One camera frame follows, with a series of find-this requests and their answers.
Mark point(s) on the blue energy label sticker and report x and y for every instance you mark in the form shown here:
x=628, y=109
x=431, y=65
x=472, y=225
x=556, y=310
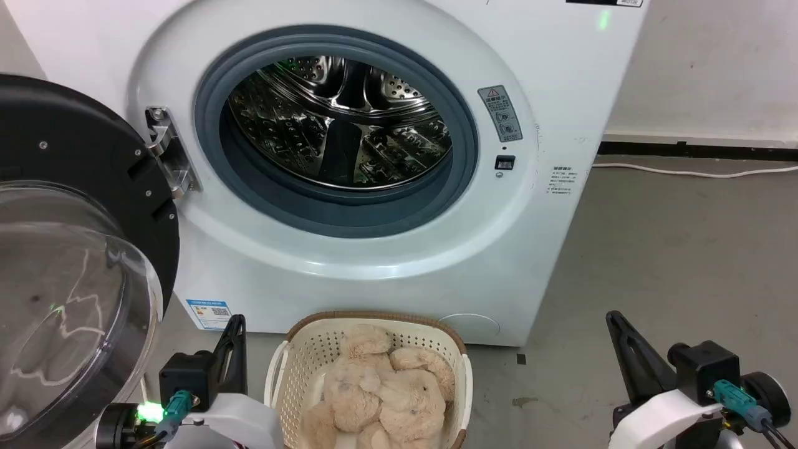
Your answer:
x=209, y=313

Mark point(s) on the chrome door hinge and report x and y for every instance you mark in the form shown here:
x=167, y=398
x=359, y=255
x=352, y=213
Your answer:
x=167, y=149

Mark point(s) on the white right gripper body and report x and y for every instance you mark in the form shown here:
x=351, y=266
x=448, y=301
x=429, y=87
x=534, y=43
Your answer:
x=664, y=418

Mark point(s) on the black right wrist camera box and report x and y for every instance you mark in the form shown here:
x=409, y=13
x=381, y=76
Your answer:
x=704, y=368

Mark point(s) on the round white filter cover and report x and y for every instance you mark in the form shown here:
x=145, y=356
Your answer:
x=469, y=325

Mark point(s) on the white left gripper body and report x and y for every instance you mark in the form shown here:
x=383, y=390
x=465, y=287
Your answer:
x=240, y=421

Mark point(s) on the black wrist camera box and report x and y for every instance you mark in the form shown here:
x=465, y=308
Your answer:
x=187, y=377
x=704, y=368

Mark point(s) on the large beige plush toy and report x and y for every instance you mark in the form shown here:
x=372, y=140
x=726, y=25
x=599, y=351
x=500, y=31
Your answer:
x=380, y=405

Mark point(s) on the black washer control panel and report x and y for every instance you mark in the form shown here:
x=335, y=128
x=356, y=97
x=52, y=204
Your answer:
x=605, y=2

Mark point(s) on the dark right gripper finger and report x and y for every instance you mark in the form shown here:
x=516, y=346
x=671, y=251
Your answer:
x=626, y=362
x=654, y=368

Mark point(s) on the grey rubber door gasket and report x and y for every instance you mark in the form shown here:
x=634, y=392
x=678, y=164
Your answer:
x=464, y=149

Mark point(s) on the white front-load washing machine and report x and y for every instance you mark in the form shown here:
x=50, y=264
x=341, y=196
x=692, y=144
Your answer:
x=548, y=81

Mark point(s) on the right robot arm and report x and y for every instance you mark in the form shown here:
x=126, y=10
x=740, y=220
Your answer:
x=770, y=396

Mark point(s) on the black wall baseboard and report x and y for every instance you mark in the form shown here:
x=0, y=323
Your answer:
x=698, y=149

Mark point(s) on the grey warning sticker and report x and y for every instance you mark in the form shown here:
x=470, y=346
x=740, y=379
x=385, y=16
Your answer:
x=500, y=113

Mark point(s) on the cream plastic laundry basket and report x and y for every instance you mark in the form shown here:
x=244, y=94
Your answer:
x=299, y=368

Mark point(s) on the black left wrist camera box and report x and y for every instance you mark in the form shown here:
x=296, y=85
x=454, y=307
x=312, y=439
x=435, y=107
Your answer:
x=187, y=377

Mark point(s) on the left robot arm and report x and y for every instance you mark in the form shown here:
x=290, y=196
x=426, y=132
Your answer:
x=121, y=427

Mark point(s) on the stainless steel washer drum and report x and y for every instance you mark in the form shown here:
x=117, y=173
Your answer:
x=336, y=125

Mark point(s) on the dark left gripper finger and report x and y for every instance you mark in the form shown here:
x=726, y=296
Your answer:
x=239, y=355
x=222, y=362

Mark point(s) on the black round washer door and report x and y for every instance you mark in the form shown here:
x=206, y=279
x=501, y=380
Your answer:
x=68, y=249

